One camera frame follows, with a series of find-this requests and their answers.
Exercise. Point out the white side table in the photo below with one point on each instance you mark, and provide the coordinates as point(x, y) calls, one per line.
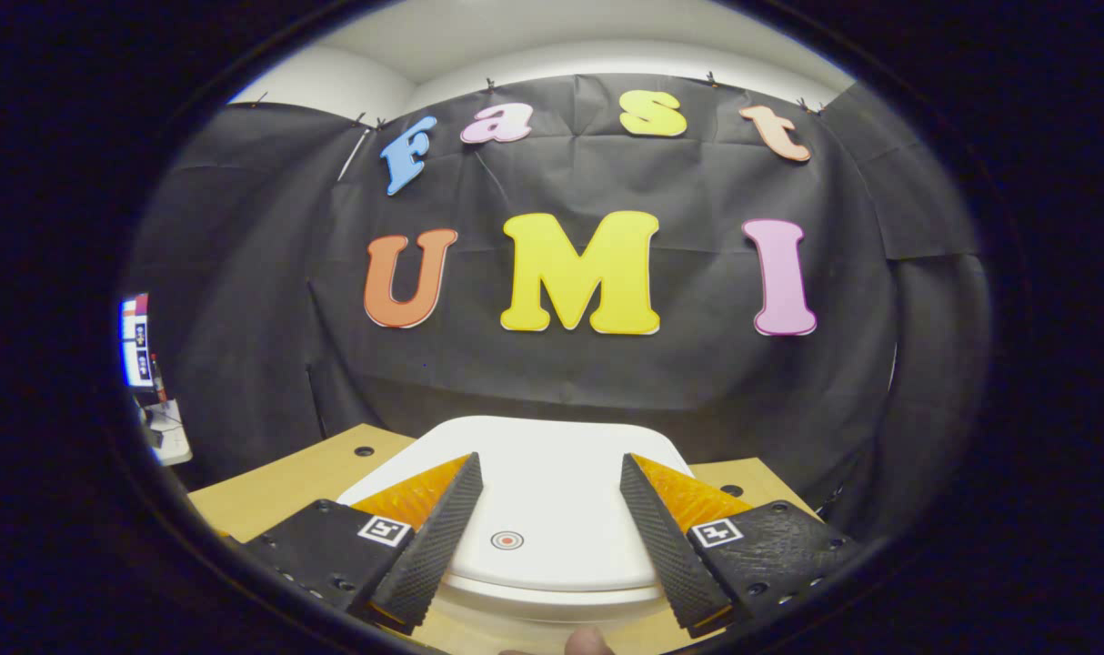
point(172, 437)

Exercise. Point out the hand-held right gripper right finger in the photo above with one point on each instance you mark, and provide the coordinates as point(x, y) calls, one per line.
point(670, 546)

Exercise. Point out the computer monitor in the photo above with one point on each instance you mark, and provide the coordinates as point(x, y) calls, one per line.
point(135, 341)

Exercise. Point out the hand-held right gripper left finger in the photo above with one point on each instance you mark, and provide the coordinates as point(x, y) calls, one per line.
point(434, 546)

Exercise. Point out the black backdrop cloth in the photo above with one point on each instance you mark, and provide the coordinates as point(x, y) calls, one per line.
point(561, 373)

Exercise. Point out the wooden desktop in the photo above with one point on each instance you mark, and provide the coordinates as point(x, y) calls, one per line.
point(279, 482)

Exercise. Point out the red bottle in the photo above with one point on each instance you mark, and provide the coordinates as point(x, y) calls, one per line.
point(157, 380)

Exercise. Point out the white desktop garbage bin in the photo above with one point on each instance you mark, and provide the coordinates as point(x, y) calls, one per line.
point(552, 482)

